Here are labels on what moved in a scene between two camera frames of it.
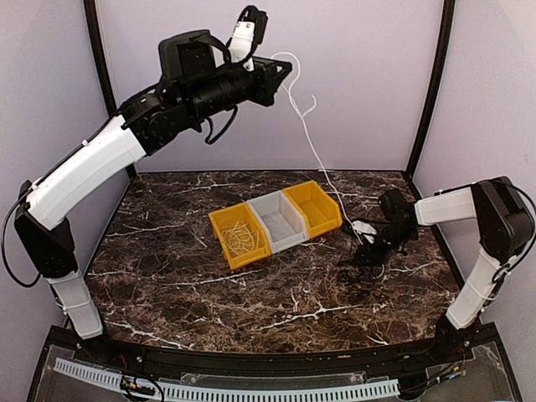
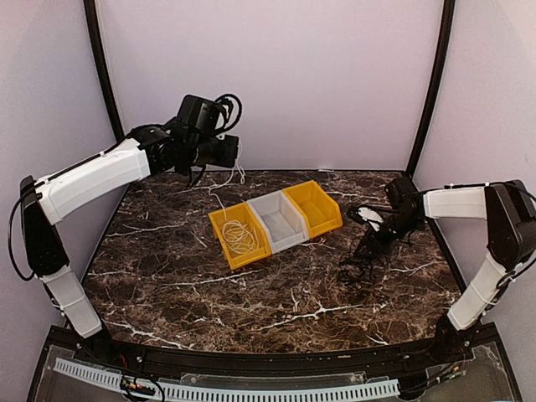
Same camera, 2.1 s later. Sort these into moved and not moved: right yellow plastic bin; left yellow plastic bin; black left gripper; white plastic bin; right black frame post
Moved: black left gripper
Not moved: white plastic bin; right black frame post; right yellow plastic bin; left yellow plastic bin
